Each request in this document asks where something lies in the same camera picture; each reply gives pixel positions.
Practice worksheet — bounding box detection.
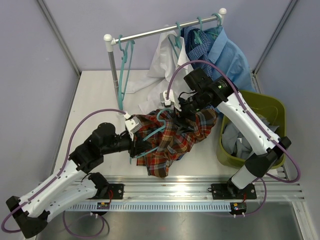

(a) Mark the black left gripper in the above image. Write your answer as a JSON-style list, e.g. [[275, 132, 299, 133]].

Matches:
[[102, 131, 153, 159]]

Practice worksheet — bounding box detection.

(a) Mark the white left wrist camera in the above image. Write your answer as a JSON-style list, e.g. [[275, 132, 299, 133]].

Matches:
[[124, 112, 142, 140]]

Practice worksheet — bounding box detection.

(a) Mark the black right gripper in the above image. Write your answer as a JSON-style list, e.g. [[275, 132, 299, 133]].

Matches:
[[173, 91, 207, 135]]

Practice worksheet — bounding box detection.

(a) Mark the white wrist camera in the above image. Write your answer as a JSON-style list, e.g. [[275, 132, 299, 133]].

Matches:
[[124, 112, 142, 140], [159, 89, 182, 112]]

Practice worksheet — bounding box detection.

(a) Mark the teal hanger of checked shirt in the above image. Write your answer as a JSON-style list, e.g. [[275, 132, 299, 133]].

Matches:
[[193, 16, 203, 45]]

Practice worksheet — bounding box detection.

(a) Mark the metal clothes rack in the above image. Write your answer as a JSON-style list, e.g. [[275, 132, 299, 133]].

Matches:
[[103, 7, 227, 111]]

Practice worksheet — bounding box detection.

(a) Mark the white shirt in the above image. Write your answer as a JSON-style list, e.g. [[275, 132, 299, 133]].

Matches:
[[126, 31, 189, 114]]

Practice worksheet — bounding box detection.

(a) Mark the grey shirt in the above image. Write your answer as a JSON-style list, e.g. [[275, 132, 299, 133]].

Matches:
[[221, 112, 280, 160]]

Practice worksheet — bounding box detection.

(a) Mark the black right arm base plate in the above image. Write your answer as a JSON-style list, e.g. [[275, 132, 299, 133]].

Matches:
[[207, 183, 257, 200]]

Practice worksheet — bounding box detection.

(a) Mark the dark blue checked shirt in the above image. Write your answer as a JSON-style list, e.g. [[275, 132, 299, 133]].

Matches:
[[179, 26, 215, 78]]

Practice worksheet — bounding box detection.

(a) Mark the green laundry basket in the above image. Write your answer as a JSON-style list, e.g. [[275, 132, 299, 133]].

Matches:
[[216, 90, 287, 169]]

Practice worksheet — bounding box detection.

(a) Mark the white slotted cable duct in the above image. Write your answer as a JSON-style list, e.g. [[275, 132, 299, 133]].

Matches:
[[67, 201, 231, 212]]

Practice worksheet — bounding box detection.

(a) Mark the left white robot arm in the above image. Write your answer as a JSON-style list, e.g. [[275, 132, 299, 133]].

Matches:
[[6, 122, 152, 239]]

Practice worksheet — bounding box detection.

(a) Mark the red brown plaid shirt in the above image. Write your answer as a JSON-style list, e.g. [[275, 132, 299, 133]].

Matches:
[[136, 108, 218, 178]]

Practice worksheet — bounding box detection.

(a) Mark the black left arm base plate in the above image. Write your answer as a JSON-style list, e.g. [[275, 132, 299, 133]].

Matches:
[[89, 183, 125, 200]]

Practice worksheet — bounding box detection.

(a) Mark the teal hanger of blue shirt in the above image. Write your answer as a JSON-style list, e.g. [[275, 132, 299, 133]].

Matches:
[[208, 13, 222, 40]]

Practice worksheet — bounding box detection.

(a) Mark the teal hanger of plaid shirt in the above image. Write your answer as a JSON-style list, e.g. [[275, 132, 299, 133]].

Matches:
[[129, 108, 174, 164]]

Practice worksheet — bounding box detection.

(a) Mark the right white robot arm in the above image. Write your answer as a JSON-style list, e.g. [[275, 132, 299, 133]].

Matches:
[[178, 68, 292, 198]]

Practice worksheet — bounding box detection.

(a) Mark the light blue shirt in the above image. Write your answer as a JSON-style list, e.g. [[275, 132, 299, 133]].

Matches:
[[204, 26, 256, 92]]

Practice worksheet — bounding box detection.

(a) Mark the teal hanger of white shirt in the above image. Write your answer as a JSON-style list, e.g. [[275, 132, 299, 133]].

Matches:
[[167, 21, 182, 59]]

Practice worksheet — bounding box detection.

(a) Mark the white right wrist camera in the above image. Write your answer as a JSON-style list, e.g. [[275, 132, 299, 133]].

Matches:
[[159, 89, 182, 112]]

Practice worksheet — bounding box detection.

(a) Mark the aluminium mounting rail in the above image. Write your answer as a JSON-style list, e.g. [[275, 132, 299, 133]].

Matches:
[[49, 174, 306, 201]]

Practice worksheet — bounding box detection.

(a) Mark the teal hanger of grey shirt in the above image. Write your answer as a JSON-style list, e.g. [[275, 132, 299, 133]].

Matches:
[[117, 34, 135, 111]]

